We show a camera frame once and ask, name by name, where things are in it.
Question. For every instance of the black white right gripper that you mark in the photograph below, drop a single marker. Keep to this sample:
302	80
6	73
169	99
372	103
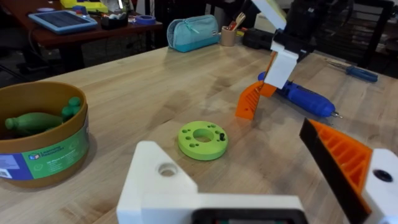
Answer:
295	43

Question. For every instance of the white orange left gripper right finger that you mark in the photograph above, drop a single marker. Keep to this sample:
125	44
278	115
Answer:
348	168

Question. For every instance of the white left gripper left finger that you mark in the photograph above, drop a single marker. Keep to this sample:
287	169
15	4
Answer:
149	174

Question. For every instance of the blue electric screwdriver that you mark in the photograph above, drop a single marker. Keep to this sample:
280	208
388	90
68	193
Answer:
306	99

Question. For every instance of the small black screw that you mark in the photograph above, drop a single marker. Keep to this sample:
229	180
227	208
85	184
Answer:
222	136

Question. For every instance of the black box-shaped object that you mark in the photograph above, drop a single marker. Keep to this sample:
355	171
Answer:
256	39

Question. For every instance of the beige cup with utensils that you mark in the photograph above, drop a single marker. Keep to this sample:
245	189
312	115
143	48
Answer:
228	36

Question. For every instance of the green disc with holes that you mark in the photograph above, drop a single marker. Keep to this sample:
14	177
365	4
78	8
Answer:
202	146

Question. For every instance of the black chair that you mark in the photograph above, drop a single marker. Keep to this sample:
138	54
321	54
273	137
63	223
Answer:
354	28

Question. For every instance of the teal zip pencil case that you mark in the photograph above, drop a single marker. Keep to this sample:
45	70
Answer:
192	34

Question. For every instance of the brown toy tub with label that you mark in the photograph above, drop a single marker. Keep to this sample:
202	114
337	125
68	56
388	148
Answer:
40	137

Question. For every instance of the blue tape roll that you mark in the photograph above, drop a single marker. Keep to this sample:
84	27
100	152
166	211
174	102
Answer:
145	20

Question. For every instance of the dark wooden side table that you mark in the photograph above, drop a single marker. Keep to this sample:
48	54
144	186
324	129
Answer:
81	34

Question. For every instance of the black small tray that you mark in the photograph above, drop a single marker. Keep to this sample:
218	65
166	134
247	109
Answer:
114	22

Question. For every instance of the blue-framed tablet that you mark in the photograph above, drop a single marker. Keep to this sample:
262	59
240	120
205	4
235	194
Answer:
62	21

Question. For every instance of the yellow flat board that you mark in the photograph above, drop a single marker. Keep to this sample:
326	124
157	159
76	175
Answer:
84	5

